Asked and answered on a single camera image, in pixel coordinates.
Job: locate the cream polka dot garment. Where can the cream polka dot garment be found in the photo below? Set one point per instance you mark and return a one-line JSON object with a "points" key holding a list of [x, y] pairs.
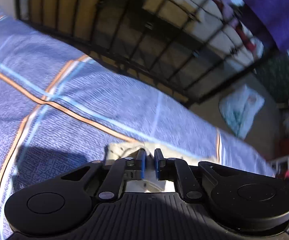
{"points": [[149, 183]]}

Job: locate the blue plaid bed sheet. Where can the blue plaid bed sheet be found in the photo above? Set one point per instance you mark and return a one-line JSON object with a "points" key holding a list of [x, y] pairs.
{"points": [[60, 109]]}

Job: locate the white plastic bag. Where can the white plastic bag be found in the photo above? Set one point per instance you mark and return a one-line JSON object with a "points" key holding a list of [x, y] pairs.
{"points": [[239, 109]]}

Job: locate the black metal bed frame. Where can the black metal bed frame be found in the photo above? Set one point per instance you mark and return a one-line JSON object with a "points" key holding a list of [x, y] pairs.
{"points": [[196, 48]]}

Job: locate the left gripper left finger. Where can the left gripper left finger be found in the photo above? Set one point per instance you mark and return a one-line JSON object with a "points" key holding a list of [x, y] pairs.
{"points": [[140, 163]]}

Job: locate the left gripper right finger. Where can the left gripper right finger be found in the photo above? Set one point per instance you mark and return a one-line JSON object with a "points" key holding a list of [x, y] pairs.
{"points": [[159, 162]]}

